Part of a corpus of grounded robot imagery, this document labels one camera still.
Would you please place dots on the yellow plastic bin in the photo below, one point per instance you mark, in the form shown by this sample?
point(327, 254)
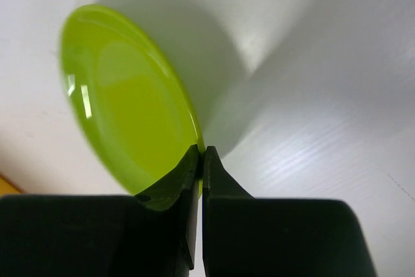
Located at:
point(7, 187)

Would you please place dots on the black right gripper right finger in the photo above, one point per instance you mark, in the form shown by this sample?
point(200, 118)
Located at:
point(246, 236)

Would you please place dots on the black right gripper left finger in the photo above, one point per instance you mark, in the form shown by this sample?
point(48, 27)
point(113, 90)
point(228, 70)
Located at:
point(152, 233)

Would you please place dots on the green plate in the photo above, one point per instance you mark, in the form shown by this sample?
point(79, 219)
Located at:
point(127, 98)

